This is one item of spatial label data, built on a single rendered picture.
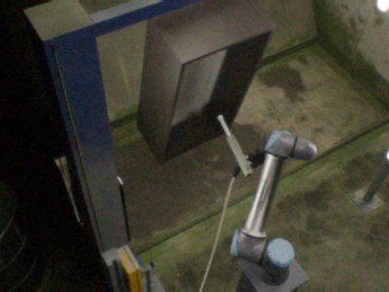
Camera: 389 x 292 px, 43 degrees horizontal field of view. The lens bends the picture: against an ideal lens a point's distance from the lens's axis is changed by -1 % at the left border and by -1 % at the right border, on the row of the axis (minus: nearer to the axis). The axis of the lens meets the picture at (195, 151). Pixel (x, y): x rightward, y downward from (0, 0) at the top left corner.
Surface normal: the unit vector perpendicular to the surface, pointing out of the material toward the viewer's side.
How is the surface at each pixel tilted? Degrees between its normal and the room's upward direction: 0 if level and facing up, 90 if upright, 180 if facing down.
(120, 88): 57
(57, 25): 0
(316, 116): 0
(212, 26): 11
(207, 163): 0
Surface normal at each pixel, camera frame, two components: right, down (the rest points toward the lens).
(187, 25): 0.15, -0.44
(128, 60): 0.46, 0.26
